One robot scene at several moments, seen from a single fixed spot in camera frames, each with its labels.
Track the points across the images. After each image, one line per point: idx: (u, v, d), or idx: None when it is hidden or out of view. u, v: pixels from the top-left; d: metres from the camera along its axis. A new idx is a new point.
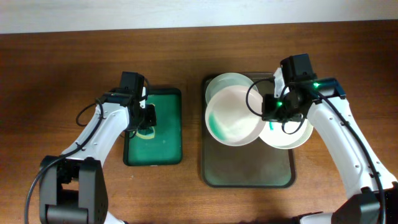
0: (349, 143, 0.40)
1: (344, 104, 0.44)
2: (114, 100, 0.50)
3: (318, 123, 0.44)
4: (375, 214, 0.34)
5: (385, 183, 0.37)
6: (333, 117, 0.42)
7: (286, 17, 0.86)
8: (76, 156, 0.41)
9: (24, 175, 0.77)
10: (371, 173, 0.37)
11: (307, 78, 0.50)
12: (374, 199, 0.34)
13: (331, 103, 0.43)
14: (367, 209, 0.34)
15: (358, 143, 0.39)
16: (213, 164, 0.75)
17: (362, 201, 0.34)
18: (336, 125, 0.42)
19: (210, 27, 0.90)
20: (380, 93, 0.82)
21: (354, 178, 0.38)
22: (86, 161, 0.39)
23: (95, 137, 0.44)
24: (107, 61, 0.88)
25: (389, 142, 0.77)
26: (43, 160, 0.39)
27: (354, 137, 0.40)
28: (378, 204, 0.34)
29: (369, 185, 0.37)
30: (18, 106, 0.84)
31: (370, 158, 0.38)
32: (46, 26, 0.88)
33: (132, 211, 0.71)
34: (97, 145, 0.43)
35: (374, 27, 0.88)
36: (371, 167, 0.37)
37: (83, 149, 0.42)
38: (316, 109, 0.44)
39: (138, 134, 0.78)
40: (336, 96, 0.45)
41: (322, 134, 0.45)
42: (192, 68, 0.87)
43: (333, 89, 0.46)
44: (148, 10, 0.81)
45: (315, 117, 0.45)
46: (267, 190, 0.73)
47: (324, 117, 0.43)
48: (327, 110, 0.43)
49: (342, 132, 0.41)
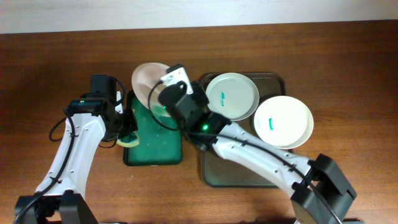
0: (258, 157, 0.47)
1: (234, 127, 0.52)
2: (82, 107, 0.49)
3: (229, 154, 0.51)
4: (316, 200, 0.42)
5: (303, 168, 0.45)
6: (234, 143, 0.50)
7: (283, 17, 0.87)
8: (53, 191, 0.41)
9: (21, 175, 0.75)
10: (289, 168, 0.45)
11: (196, 117, 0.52)
12: (305, 190, 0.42)
13: (224, 136, 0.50)
14: (308, 203, 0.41)
15: (263, 152, 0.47)
16: (212, 165, 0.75)
17: (301, 201, 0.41)
18: (239, 149, 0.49)
19: (210, 27, 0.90)
20: (380, 92, 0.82)
21: (282, 182, 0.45)
22: (64, 196, 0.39)
23: (70, 163, 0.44)
24: (107, 60, 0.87)
25: (392, 142, 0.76)
26: (18, 202, 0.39)
27: (256, 152, 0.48)
28: (311, 193, 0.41)
29: (294, 179, 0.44)
30: (17, 106, 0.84)
31: (279, 158, 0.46)
32: (48, 26, 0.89)
33: (132, 212, 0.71)
34: (74, 172, 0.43)
35: (371, 27, 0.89)
36: (285, 163, 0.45)
37: (59, 181, 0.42)
38: (217, 146, 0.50)
39: (120, 142, 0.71)
40: (225, 125, 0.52)
41: (237, 160, 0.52)
42: (191, 68, 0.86)
43: (220, 121, 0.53)
44: (148, 10, 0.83)
45: (222, 151, 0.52)
46: (267, 190, 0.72)
47: (227, 149, 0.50)
48: (226, 140, 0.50)
49: (245, 152, 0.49)
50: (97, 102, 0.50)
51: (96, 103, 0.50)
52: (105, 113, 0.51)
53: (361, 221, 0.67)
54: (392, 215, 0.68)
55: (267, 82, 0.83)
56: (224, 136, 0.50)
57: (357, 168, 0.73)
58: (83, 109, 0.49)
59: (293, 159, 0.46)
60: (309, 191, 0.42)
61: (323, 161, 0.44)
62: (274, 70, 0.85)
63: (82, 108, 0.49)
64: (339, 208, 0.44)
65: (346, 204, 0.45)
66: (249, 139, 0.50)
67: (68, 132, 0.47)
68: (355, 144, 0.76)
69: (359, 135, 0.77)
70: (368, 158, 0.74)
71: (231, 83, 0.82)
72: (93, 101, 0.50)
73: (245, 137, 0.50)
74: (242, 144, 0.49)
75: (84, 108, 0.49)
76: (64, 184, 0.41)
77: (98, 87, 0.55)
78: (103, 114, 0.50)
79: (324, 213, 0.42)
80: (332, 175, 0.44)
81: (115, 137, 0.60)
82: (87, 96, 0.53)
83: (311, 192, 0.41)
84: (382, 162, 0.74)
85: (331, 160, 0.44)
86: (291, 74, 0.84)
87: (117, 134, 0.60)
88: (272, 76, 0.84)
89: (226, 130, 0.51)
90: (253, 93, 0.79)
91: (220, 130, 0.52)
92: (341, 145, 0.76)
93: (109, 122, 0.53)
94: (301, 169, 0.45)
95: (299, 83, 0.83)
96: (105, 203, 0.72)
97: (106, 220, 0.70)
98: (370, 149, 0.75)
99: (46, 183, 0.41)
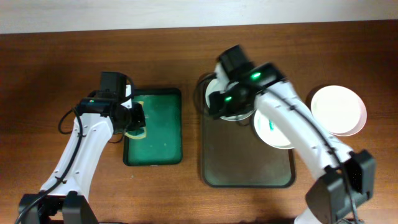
0: (301, 127, 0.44)
1: (286, 89, 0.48)
2: (92, 109, 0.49)
3: (269, 112, 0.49)
4: (341, 188, 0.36)
5: (342, 157, 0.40)
6: (280, 104, 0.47)
7: (283, 17, 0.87)
8: (57, 191, 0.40)
9: (21, 175, 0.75)
10: (328, 150, 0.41)
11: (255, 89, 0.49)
12: (339, 176, 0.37)
13: (274, 92, 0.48)
14: (333, 185, 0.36)
15: (310, 124, 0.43)
16: (212, 165, 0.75)
17: (328, 182, 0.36)
18: (285, 112, 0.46)
19: (209, 27, 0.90)
20: (381, 91, 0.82)
21: (316, 160, 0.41)
22: (69, 197, 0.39)
23: (76, 163, 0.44)
24: (107, 60, 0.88)
25: (391, 142, 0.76)
26: (23, 200, 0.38)
27: (302, 122, 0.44)
28: (339, 180, 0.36)
29: (329, 162, 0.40)
30: (17, 106, 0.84)
31: (323, 137, 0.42)
32: (48, 26, 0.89)
33: (132, 212, 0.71)
34: (79, 173, 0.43)
35: (370, 27, 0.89)
36: (327, 144, 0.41)
37: (64, 181, 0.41)
38: (263, 99, 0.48)
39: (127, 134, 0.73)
40: (278, 82, 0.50)
41: (282, 128, 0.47)
42: (191, 68, 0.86)
43: (273, 75, 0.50)
44: (148, 10, 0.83)
45: (263, 107, 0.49)
46: (267, 190, 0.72)
47: (271, 105, 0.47)
48: (272, 98, 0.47)
49: (292, 116, 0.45)
50: (106, 102, 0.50)
51: (105, 104, 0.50)
52: (114, 113, 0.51)
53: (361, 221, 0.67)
54: (393, 214, 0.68)
55: None
56: (274, 92, 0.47)
57: None
58: (91, 109, 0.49)
59: (296, 102, 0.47)
60: (338, 179, 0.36)
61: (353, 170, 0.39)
62: None
63: (91, 108, 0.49)
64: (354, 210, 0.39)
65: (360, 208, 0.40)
66: (300, 107, 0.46)
67: (75, 132, 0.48)
68: (355, 144, 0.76)
69: (359, 135, 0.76)
70: None
71: None
72: (102, 102, 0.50)
73: (294, 102, 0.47)
74: (330, 151, 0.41)
75: (93, 108, 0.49)
76: (68, 185, 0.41)
77: (108, 86, 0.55)
78: (111, 115, 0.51)
79: (339, 202, 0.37)
80: (370, 176, 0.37)
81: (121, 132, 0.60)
82: (97, 94, 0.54)
83: (341, 181, 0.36)
84: (382, 163, 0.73)
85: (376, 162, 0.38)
86: (291, 74, 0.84)
87: (124, 130, 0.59)
88: None
89: (278, 91, 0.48)
90: None
91: (270, 85, 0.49)
92: None
93: (117, 122, 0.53)
94: (341, 156, 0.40)
95: (299, 83, 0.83)
96: (106, 203, 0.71)
97: (106, 220, 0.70)
98: (371, 149, 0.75)
99: (50, 183, 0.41)
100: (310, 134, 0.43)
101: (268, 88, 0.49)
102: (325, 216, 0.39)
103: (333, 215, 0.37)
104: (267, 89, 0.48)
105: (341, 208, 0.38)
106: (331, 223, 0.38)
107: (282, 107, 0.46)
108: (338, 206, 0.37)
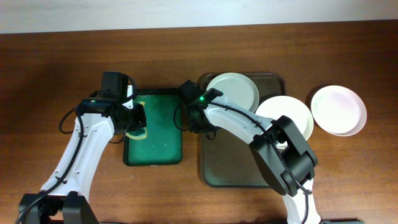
0: (236, 120, 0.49)
1: (224, 98, 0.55)
2: (92, 108, 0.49)
3: (216, 121, 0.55)
4: (269, 150, 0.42)
5: (267, 126, 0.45)
6: (219, 108, 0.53)
7: (283, 17, 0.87)
8: (58, 191, 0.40)
9: (21, 175, 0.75)
10: (255, 124, 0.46)
11: (201, 107, 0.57)
12: (265, 141, 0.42)
13: (212, 102, 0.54)
14: (260, 148, 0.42)
15: (241, 114, 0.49)
16: (212, 165, 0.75)
17: (255, 146, 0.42)
18: (223, 112, 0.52)
19: (210, 27, 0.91)
20: (380, 92, 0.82)
21: (249, 138, 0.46)
22: (69, 197, 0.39)
23: (76, 163, 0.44)
24: (107, 60, 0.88)
25: (390, 142, 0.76)
26: (23, 200, 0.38)
27: (236, 117, 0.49)
28: (265, 143, 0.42)
29: (256, 132, 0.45)
30: (17, 106, 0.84)
31: (249, 116, 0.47)
32: (48, 26, 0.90)
33: (132, 212, 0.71)
34: (80, 173, 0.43)
35: (370, 28, 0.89)
36: (253, 121, 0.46)
37: (64, 181, 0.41)
38: (207, 112, 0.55)
39: (129, 134, 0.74)
40: (217, 96, 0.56)
41: (229, 129, 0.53)
42: (191, 68, 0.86)
43: (214, 94, 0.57)
44: (148, 10, 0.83)
45: (211, 119, 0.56)
46: (266, 190, 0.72)
47: (214, 113, 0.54)
48: (213, 107, 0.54)
49: (227, 114, 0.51)
50: (107, 103, 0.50)
51: (106, 104, 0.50)
52: (115, 114, 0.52)
53: (361, 221, 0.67)
54: (392, 214, 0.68)
55: (267, 82, 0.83)
56: (213, 102, 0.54)
57: (357, 168, 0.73)
58: (92, 109, 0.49)
59: (232, 103, 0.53)
60: (265, 142, 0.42)
61: (283, 135, 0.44)
62: (273, 70, 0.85)
63: (93, 108, 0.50)
64: (299, 171, 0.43)
65: (308, 169, 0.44)
66: (233, 105, 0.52)
67: (76, 131, 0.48)
68: (355, 144, 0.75)
69: (359, 135, 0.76)
70: (368, 158, 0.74)
71: (232, 83, 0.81)
72: (104, 102, 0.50)
73: (229, 103, 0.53)
74: (255, 125, 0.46)
75: (95, 108, 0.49)
76: (69, 185, 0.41)
77: (108, 86, 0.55)
78: (112, 116, 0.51)
79: (275, 165, 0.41)
80: (291, 134, 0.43)
81: (122, 132, 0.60)
82: (98, 94, 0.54)
83: (267, 145, 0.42)
84: (382, 162, 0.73)
85: (292, 121, 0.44)
86: (291, 74, 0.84)
87: (125, 130, 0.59)
88: (273, 75, 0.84)
89: (217, 100, 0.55)
90: (253, 93, 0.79)
91: (213, 99, 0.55)
92: (341, 144, 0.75)
93: (117, 122, 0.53)
94: (265, 125, 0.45)
95: (299, 83, 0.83)
96: (106, 203, 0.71)
97: (106, 220, 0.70)
98: (371, 149, 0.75)
99: (50, 183, 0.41)
100: (242, 121, 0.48)
101: (211, 101, 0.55)
102: (279, 185, 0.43)
103: (279, 179, 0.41)
104: (208, 102, 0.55)
105: (282, 171, 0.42)
106: (284, 188, 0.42)
107: (220, 110, 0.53)
108: (278, 168, 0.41)
